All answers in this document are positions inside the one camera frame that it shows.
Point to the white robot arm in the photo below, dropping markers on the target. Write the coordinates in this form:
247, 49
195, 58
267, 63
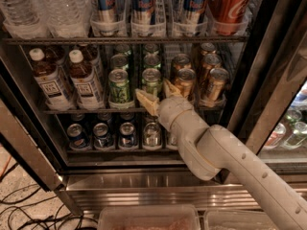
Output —
207, 149

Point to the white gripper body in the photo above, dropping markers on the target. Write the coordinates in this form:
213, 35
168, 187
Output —
172, 110

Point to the tea bottle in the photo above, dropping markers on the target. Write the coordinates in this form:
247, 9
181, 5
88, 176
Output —
56, 54
91, 53
86, 81
52, 81

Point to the pepsi can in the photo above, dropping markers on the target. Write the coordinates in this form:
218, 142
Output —
78, 139
127, 137
102, 138

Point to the front right Pepsi can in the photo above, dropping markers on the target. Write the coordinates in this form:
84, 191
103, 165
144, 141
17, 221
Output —
127, 137

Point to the front left gold can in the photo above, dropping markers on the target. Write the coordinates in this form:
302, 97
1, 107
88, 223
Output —
184, 81

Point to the green can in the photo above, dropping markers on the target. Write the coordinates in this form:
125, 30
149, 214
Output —
119, 61
151, 80
152, 61
123, 49
151, 48
119, 86

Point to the front right gold can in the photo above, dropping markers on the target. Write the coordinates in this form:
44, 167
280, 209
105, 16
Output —
215, 84

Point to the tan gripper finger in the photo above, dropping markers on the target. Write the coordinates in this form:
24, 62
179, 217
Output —
169, 89
149, 101

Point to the front left Pepsi can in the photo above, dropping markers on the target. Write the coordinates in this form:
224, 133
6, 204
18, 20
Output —
78, 139

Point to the front right silver can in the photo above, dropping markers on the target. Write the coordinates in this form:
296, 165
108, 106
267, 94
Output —
171, 139

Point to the red Coca-Cola can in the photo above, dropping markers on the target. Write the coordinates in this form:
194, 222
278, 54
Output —
228, 15

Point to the middle Red Bull can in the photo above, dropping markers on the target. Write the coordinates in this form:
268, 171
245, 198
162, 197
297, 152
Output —
143, 16

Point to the red bull can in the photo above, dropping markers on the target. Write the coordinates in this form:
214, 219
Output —
107, 16
192, 15
143, 16

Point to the gold can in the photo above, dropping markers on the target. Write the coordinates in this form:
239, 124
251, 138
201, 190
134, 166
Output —
180, 61
207, 48
208, 62
215, 84
184, 81

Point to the rear right tea bottle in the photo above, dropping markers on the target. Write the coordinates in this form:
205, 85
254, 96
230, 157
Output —
91, 53

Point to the clear plastic bin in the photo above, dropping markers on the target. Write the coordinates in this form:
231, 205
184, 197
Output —
152, 217
237, 220

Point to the water bottle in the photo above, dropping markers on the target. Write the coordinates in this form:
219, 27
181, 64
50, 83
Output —
66, 17
22, 20

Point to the stainless steel fridge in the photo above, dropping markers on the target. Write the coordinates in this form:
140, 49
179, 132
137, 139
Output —
89, 181

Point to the open fridge door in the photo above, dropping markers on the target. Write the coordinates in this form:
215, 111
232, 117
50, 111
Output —
273, 68

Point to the front right tea bottle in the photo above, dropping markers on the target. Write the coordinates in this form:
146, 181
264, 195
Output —
86, 81

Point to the left water bottle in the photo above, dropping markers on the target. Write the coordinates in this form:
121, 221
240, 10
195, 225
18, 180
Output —
22, 20

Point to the front left tea bottle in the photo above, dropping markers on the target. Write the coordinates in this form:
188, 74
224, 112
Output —
52, 81

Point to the rear right gold can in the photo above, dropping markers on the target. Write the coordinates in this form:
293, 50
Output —
207, 48

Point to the front middle Pepsi can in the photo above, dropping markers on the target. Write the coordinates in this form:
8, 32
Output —
102, 138

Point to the left Red Bull can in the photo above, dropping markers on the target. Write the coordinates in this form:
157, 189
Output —
107, 16

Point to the left clear plastic bin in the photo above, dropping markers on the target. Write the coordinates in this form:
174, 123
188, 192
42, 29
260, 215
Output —
152, 217

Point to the right water bottle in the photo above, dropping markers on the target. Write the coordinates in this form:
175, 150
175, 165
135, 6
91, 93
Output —
66, 17

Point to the silver can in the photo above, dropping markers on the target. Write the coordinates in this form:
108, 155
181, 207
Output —
152, 135
171, 139

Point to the right Red Bull can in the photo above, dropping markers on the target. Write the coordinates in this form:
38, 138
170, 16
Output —
192, 15

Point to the rear left tea bottle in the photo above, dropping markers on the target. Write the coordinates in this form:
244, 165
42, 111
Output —
56, 54

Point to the front left silver can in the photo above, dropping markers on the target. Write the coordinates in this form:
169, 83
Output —
152, 135

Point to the right clear plastic bin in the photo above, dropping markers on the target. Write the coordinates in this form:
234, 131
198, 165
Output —
237, 220

